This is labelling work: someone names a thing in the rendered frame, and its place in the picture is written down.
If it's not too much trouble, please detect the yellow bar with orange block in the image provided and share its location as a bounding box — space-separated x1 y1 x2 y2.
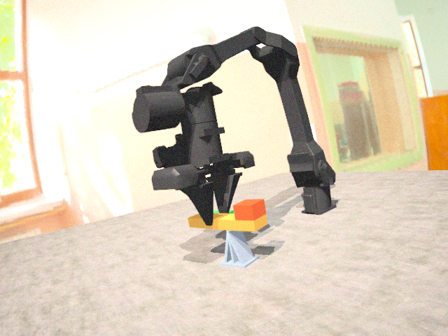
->
188 199 267 232

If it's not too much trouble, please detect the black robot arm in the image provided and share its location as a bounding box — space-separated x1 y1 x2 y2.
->
132 27 337 215

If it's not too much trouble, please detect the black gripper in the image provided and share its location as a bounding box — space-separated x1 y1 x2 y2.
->
151 121 256 226

